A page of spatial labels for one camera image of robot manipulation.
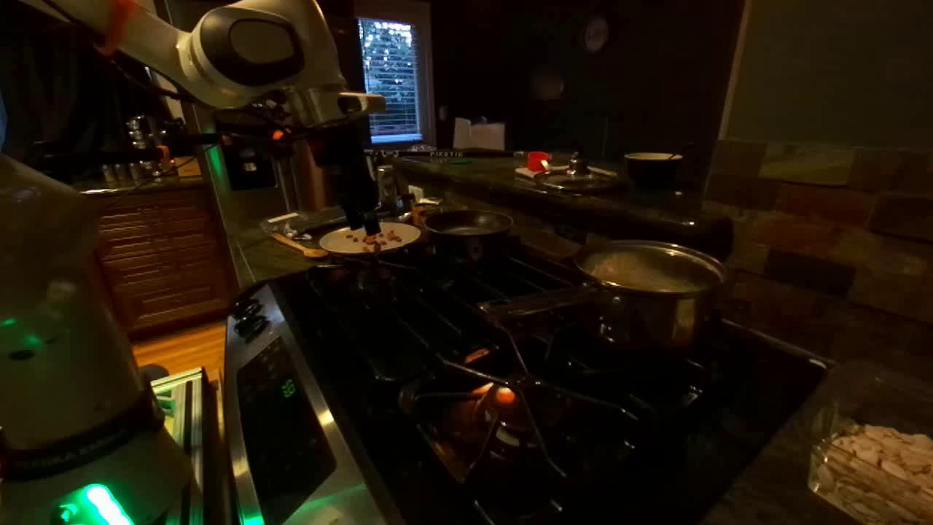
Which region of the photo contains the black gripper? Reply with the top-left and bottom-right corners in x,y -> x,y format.
306,91 -> 385,238

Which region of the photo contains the stainless steel pot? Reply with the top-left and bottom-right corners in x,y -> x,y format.
576,238 -> 733,356

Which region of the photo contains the glass pot lid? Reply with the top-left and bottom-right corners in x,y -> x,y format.
541,153 -> 634,194

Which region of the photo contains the white plate with nuts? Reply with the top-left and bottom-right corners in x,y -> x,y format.
316,219 -> 426,255

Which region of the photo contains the wooden spatula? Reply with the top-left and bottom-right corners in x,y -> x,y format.
262,225 -> 332,263

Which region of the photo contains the black frying pan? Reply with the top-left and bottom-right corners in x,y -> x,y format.
414,204 -> 520,255

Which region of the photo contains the bright window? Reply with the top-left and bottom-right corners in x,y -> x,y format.
354,3 -> 439,149

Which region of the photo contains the white cutting board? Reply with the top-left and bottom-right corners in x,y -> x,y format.
512,159 -> 573,182

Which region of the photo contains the wooden drawer cabinet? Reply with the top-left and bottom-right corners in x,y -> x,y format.
86,178 -> 240,339

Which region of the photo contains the black gas stove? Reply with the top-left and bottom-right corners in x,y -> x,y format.
222,229 -> 834,525

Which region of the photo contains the green-lit aluminium robot cart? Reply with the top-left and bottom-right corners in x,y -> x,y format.
144,365 -> 240,525

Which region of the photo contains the dark bowl with white rim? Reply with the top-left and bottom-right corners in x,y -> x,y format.
621,149 -> 689,190

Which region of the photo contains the clear container of white pieces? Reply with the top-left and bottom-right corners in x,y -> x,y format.
805,359 -> 933,525

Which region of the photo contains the round wall clock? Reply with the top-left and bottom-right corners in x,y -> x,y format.
582,15 -> 614,54

